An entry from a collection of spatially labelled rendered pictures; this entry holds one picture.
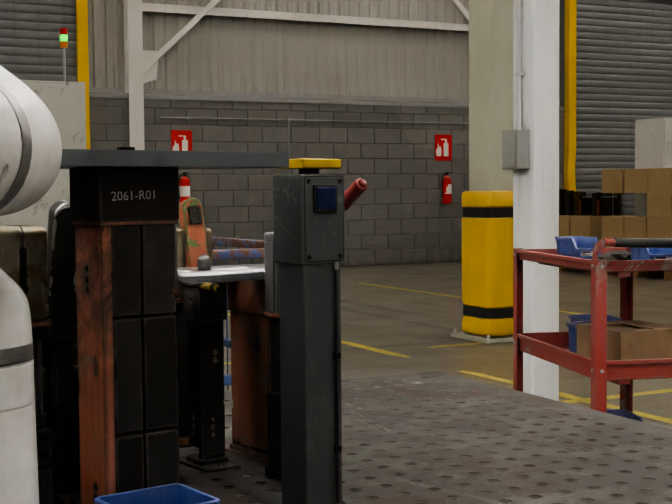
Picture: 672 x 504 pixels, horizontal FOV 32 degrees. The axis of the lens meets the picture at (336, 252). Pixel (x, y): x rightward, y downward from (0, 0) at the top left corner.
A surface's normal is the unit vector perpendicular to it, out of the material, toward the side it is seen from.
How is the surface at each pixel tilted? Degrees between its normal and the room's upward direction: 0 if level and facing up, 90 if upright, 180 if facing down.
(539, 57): 90
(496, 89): 90
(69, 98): 90
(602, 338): 90
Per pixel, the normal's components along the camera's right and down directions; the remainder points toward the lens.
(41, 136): 0.94, -0.13
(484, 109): -0.89, 0.04
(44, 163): 0.92, 0.24
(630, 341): 0.34, 0.04
